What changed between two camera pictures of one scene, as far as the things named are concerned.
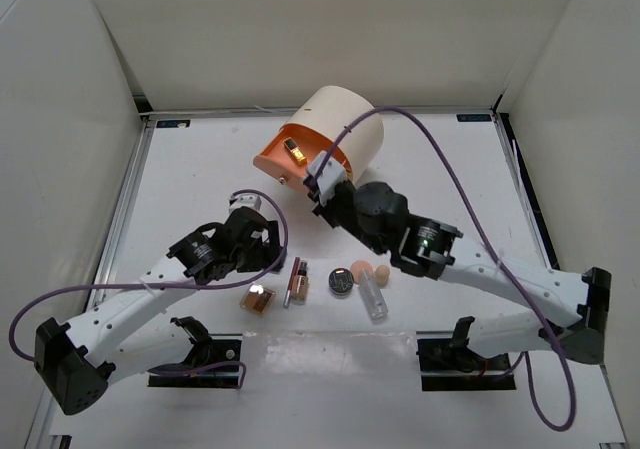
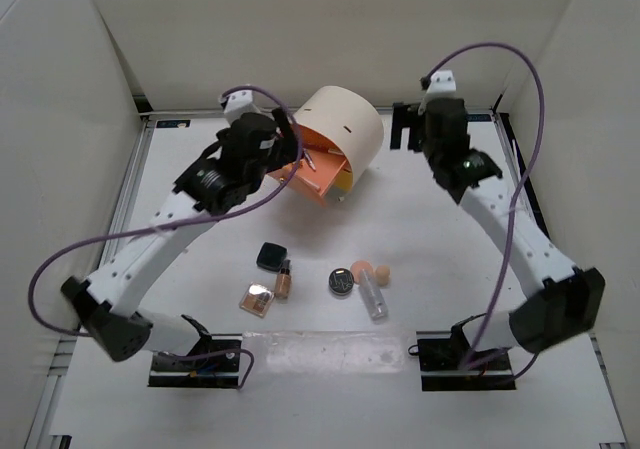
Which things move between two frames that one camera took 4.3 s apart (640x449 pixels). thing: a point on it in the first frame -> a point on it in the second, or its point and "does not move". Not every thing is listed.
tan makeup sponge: [382, 273] does not move
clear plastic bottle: [373, 297] does not move
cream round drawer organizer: [329, 110] does not move
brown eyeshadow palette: [257, 298] does not move
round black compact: [341, 281] does not move
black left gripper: [265, 253] -> [288, 146]
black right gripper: [326, 209] -> [403, 117]
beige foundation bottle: [300, 286] -> [284, 280]
